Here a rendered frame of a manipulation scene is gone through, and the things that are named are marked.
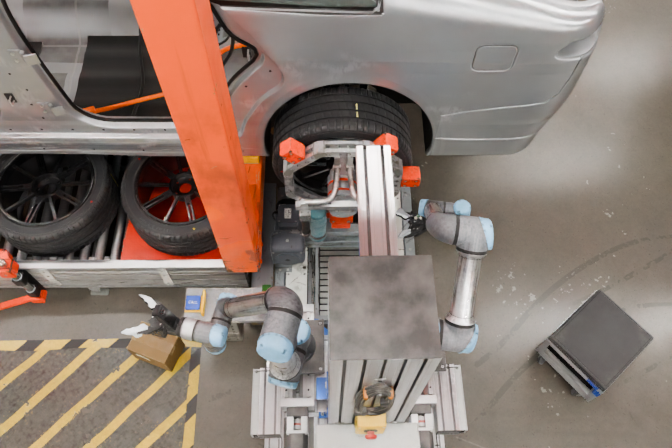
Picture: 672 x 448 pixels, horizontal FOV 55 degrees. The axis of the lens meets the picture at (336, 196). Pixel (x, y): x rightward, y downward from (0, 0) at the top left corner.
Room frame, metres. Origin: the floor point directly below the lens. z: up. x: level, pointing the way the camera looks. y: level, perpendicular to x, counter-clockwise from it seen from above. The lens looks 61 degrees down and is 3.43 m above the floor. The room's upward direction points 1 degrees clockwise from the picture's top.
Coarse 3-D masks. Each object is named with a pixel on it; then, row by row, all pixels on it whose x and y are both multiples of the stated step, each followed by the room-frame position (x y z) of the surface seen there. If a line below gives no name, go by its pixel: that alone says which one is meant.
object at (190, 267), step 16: (32, 272) 1.23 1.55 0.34; (48, 272) 1.22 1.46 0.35; (64, 272) 1.23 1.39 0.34; (80, 272) 1.23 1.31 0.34; (96, 272) 1.23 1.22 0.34; (112, 272) 1.24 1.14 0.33; (128, 272) 1.24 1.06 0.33; (144, 272) 1.24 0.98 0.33; (160, 272) 1.24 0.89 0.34; (176, 272) 1.25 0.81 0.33; (192, 272) 1.25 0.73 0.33; (208, 272) 1.25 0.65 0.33; (224, 272) 1.25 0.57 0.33; (240, 272) 1.26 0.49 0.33
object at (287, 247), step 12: (276, 204) 1.65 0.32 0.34; (288, 204) 1.61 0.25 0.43; (276, 216) 1.58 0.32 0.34; (288, 216) 1.53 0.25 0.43; (276, 228) 1.51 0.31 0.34; (288, 228) 1.49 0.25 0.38; (300, 228) 1.51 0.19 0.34; (276, 240) 1.41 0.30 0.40; (288, 240) 1.41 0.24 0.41; (300, 240) 1.41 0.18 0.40; (276, 252) 1.35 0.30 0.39; (288, 252) 1.35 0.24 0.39; (300, 252) 1.35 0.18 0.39; (276, 264) 1.39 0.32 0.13; (288, 264) 1.33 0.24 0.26
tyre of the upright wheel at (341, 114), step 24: (312, 96) 1.77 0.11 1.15; (336, 96) 1.75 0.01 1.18; (360, 96) 1.76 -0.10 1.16; (384, 96) 1.80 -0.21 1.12; (288, 120) 1.69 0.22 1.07; (312, 120) 1.64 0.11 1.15; (336, 120) 1.62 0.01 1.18; (360, 120) 1.63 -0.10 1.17; (384, 120) 1.66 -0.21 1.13; (408, 120) 1.79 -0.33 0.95; (408, 144) 1.63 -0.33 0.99
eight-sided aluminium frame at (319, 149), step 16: (320, 144) 1.53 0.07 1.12; (336, 144) 1.54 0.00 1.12; (352, 144) 1.54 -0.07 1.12; (368, 144) 1.54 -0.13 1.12; (304, 160) 1.49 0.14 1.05; (400, 160) 1.55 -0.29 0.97; (288, 176) 1.49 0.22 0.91; (400, 176) 1.51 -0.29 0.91; (288, 192) 1.49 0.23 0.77; (304, 192) 1.53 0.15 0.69
